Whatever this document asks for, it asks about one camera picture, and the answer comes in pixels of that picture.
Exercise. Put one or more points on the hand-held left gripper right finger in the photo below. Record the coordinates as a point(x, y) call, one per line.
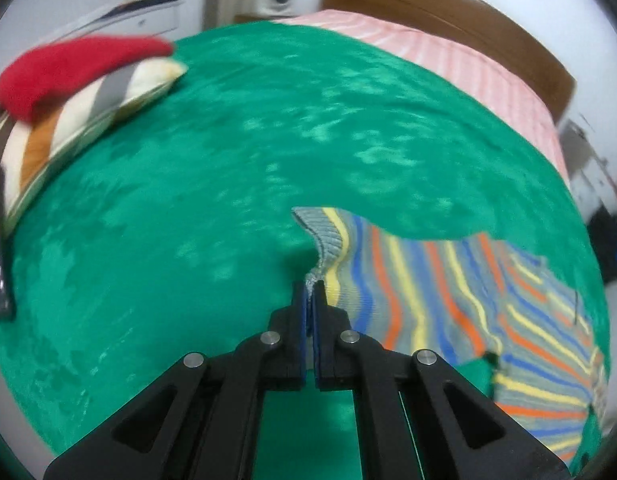
point(318, 340)

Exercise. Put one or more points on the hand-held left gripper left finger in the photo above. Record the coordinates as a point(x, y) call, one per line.
point(301, 332)

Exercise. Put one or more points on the striped knit sweater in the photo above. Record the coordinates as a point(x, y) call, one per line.
point(438, 300)

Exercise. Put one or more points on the green plush blanket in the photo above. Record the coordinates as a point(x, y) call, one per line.
point(228, 185)

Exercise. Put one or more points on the black and blue bag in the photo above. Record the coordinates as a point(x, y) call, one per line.
point(604, 250)

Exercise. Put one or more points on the pink striped bed sheet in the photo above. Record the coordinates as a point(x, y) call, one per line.
point(453, 65)

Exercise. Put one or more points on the striped pillow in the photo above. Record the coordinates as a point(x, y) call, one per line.
point(73, 120)

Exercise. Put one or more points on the white cabinet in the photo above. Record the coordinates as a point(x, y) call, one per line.
point(591, 170)

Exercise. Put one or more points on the red cloth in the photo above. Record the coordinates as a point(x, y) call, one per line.
point(63, 70)

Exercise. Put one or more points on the brown wooden headboard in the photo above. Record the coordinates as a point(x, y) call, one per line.
point(438, 5)

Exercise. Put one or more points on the white air conditioner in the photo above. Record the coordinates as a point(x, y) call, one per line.
point(133, 15)

